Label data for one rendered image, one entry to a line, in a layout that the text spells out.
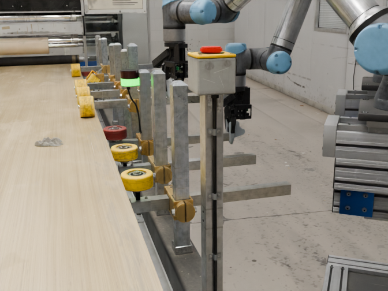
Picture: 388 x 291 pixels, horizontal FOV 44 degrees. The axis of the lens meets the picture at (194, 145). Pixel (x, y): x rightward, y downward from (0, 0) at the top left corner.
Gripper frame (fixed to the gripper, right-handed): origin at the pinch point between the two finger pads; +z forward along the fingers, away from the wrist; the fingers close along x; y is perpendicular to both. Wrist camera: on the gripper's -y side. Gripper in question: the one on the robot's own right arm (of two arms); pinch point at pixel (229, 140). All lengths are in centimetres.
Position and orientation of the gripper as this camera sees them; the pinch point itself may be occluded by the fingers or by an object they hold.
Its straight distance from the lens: 179.4
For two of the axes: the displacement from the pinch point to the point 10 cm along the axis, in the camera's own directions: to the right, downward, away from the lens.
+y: 9.7, -0.8, 2.5
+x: -2.6, -2.6, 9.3
